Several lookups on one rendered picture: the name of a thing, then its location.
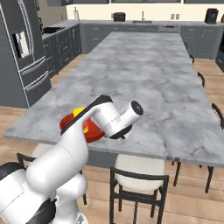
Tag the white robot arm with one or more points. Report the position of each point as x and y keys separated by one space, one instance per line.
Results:
x=58 y=163

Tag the dark grey side cupboard run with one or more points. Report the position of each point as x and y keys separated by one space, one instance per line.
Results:
x=62 y=46

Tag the dark grey fridge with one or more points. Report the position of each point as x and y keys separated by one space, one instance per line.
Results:
x=17 y=58

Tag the black coffee machine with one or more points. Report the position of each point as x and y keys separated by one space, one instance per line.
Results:
x=211 y=16

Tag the silver sink tap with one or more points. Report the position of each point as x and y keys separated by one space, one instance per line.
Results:
x=143 y=15

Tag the white paper towel roll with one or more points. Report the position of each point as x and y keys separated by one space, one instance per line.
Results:
x=76 y=14

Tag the yellow cup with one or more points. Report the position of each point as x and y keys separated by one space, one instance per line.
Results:
x=78 y=111

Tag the dark grey long cupboard run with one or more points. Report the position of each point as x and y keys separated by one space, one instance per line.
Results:
x=201 y=40

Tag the grey dishwasher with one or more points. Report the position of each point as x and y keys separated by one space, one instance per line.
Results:
x=169 y=28

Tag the dark oven stack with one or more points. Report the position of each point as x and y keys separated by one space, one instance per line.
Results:
x=220 y=54

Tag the black hob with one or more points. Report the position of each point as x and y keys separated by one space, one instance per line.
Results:
x=54 y=29

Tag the steel sink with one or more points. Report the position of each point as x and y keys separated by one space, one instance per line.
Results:
x=142 y=22

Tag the red bowl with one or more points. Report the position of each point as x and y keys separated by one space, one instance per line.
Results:
x=94 y=131

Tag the black toaster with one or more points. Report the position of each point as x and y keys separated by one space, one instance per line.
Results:
x=119 y=17

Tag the dark grey wall cupboards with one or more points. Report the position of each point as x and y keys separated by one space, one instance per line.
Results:
x=87 y=1

